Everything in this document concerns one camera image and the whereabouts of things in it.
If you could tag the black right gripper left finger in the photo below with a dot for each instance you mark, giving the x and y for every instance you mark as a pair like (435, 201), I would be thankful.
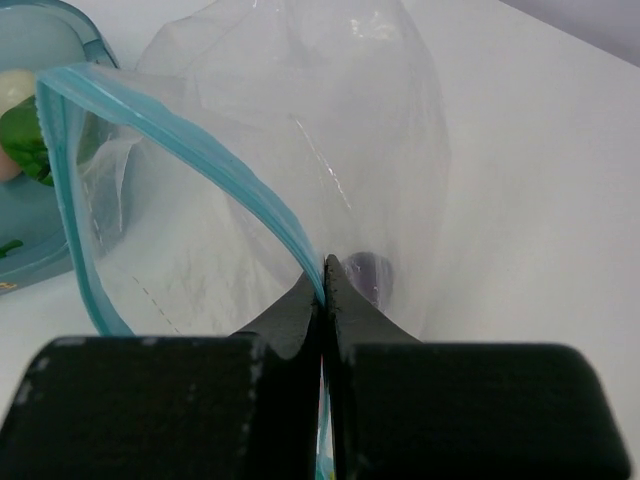
(243, 406)

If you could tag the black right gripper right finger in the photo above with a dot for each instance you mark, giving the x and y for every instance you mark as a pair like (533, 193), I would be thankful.
(404, 409)

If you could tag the clear zip top bag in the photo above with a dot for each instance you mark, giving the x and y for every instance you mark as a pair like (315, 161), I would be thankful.
(252, 140)

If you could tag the green chili pepper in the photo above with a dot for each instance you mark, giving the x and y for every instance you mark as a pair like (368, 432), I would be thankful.
(10, 246)

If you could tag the pink egg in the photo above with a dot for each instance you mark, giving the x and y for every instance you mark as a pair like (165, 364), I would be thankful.
(9, 169)

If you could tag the green bell pepper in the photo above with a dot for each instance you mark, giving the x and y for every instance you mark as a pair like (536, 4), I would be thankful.
(23, 142)

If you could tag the white garlic bulb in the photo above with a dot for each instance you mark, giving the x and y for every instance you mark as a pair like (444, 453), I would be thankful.
(16, 85)

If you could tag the teal plastic tray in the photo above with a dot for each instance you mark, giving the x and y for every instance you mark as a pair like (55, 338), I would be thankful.
(38, 35)

